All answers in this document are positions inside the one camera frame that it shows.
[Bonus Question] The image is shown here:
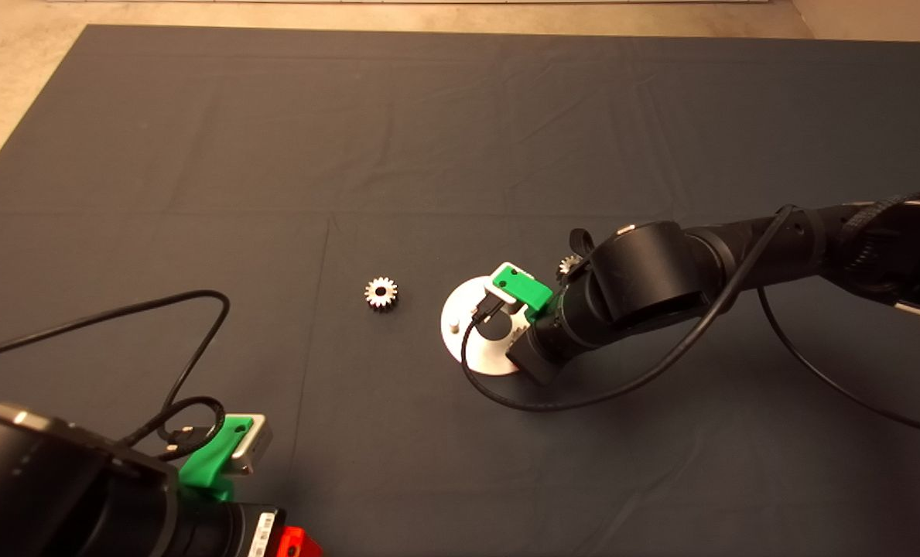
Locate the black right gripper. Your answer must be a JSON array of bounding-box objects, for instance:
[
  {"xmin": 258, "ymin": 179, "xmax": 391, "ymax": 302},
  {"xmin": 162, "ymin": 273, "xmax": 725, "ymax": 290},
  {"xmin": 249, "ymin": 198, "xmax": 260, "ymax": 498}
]
[{"xmin": 506, "ymin": 317, "xmax": 576, "ymax": 386}]

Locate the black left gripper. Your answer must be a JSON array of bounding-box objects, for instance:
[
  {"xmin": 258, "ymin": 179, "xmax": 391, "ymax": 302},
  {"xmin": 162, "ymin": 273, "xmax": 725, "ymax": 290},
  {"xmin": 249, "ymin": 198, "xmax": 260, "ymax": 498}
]
[{"xmin": 177, "ymin": 499, "xmax": 323, "ymax": 557}]

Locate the round metal carrier plate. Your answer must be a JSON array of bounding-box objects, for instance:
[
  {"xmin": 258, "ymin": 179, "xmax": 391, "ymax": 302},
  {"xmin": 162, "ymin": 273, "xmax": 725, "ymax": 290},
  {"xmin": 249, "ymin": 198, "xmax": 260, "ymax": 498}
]
[{"xmin": 441, "ymin": 277, "xmax": 542, "ymax": 377}]

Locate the dark grey table cloth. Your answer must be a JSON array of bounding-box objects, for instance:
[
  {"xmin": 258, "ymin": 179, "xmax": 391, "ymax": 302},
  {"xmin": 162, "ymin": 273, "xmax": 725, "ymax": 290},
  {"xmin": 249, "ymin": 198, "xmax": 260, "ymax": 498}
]
[{"xmin": 0, "ymin": 26, "xmax": 920, "ymax": 557}]

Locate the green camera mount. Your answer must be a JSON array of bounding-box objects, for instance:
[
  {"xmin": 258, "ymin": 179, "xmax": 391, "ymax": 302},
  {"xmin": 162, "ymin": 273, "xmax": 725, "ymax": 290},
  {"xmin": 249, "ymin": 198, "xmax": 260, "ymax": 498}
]
[
  {"xmin": 491, "ymin": 263, "xmax": 555, "ymax": 322},
  {"xmin": 179, "ymin": 415, "xmax": 254, "ymax": 500}
]

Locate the black camera cable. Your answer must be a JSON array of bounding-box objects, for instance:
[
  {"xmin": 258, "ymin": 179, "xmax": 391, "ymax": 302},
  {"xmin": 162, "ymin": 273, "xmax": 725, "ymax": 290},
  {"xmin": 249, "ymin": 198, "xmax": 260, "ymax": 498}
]
[
  {"xmin": 460, "ymin": 205, "xmax": 920, "ymax": 440},
  {"xmin": 0, "ymin": 290, "xmax": 231, "ymax": 461}
]

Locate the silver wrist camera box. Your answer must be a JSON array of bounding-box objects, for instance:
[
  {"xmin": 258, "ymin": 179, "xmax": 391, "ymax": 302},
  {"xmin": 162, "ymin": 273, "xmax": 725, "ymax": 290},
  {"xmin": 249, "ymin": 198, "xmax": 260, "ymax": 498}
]
[
  {"xmin": 483, "ymin": 272, "xmax": 522, "ymax": 318},
  {"xmin": 224, "ymin": 415, "xmax": 273, "ymax": 475}
]

